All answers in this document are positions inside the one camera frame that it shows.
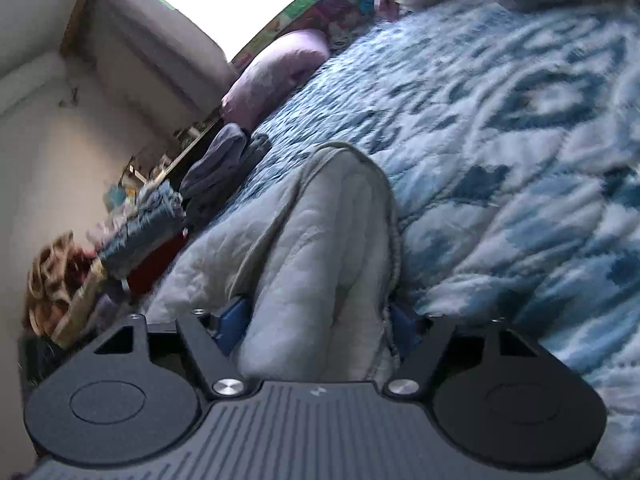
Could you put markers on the dark wooden desk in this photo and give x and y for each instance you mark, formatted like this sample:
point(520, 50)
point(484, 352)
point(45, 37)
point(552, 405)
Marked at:
point(185, 145)

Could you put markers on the folded grey garment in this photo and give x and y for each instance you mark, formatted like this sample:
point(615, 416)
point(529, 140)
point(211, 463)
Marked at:
point(250, 160)

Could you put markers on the brown patterned blanket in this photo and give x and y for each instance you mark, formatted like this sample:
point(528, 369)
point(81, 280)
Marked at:
point(50, 280)

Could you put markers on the blue patterned bed quilt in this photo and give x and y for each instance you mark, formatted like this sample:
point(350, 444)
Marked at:
point(500, 160)

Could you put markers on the bright window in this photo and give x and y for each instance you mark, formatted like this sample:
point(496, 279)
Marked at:
point(225, 0)

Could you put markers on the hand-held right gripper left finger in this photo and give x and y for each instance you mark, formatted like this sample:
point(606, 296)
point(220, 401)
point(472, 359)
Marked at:
point(232, 322)

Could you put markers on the purple floral pillow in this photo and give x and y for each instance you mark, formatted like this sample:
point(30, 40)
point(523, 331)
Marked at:
point(280, 70)

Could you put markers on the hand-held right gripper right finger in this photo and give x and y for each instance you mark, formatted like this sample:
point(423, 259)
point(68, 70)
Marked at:
point(402, 327)

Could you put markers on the yellow floral folded blanket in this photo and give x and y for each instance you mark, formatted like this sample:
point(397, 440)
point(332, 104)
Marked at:
point(77, 312)

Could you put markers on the grey curtain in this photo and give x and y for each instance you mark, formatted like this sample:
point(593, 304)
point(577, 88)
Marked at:
point(165, 50)

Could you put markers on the folded red garment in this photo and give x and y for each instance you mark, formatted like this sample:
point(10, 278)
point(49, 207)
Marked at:
point(160, 265)

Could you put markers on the white quilted garment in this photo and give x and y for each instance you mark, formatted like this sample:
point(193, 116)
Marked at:
point(310, 260)

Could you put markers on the lavender folded blanket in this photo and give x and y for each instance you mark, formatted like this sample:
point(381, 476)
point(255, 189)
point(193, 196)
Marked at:
point(110, 305)

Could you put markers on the denim jacket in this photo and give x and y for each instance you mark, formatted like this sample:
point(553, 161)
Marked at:
point(145, 230)

